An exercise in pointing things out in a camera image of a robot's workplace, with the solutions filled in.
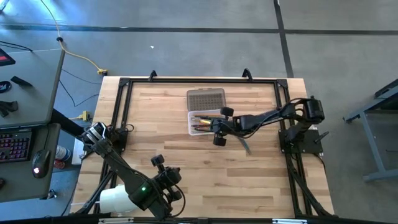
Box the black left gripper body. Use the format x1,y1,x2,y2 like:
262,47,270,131
150,154,184,202

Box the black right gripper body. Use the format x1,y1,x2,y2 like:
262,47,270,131
213,106,241,147

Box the clear plastic supply box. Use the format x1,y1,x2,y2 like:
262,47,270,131
186,87,228,137

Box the purple handled scissors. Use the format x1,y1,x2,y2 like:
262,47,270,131
237,136,252,156

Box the white paper box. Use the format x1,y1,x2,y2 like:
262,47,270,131
71,138,86,166

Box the yellow power plug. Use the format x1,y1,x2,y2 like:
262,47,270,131
68,110,92,123

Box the white blue drink can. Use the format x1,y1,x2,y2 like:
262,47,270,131
55,145,72,162

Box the black computer mouse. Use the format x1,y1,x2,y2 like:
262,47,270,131
31,149,51,179

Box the grey metal table stand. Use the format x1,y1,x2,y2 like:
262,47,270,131
343,78,398,183

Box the black backlit keyboard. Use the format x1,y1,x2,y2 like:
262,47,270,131
0,129,33,164

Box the grey office desk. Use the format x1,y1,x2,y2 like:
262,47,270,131
0,49,67,203

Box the black flat strip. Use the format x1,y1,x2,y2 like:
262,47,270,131
9,75,34,89

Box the black round object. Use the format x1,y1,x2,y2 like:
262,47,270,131
0,80,13,95

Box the black metal table frame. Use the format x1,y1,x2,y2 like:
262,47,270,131
74,77,335,218

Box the silver metal bracket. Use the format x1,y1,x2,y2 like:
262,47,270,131
272,218,308,224
98,217,135,224

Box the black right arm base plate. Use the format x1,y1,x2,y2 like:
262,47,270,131
278,129,330,155

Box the black floor cable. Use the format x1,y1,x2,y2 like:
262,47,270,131
58,68,102,108

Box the yellow floor cable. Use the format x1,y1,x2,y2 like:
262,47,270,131
39,0,109,77

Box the black strap bundle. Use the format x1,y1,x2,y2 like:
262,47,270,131
0,100,19,119

